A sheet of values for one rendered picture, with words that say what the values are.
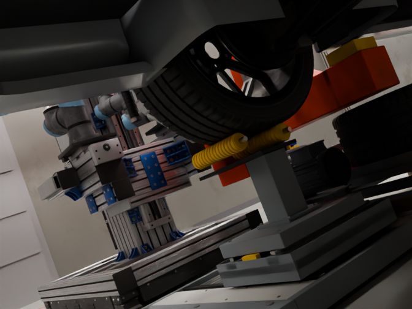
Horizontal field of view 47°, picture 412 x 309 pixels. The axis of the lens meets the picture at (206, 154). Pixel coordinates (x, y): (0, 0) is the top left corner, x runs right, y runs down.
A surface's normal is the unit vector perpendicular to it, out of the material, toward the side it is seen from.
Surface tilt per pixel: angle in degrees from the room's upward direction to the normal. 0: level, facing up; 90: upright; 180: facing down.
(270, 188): 90
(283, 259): 90
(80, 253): 90
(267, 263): 90
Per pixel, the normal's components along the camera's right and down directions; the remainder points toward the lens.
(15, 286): 0.53, -0.27
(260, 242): -0.76, 0.25
